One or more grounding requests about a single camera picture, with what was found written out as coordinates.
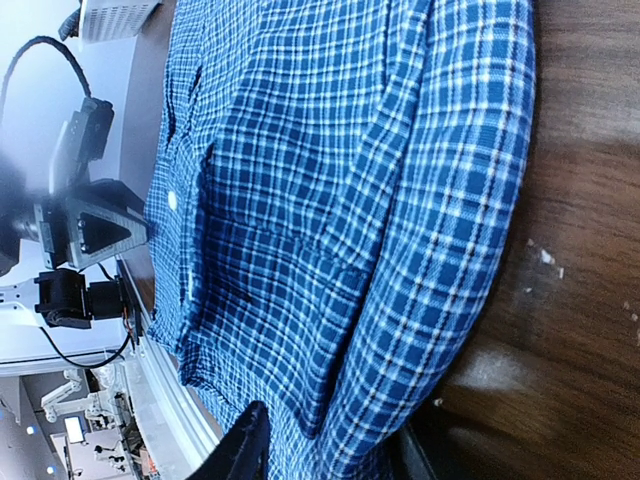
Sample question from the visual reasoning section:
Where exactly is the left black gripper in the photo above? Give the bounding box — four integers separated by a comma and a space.
33, 192, 148, 270

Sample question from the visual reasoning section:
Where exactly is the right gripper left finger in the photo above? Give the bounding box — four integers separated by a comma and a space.
188, 401, 270, 480

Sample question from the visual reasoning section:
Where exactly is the white plastic laundry basket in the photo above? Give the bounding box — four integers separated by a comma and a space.
78, 0, 162, 44

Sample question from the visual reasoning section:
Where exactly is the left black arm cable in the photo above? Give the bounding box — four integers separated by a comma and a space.
0, 35, 94, 116

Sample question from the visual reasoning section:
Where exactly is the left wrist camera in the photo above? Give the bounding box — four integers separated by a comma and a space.
48, 97, 114, 194

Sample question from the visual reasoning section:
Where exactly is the aluminium front rail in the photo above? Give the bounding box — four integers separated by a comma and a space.
118, 260, 221, 479

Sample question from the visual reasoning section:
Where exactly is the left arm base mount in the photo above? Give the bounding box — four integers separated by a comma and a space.
34, 268, 139, 345

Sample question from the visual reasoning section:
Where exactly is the blue plaid long sleeve shirt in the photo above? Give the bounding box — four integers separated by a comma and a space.
145, 1, 536, 479

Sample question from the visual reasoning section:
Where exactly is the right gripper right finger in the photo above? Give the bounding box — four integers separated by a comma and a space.
397, 424, 439, 480

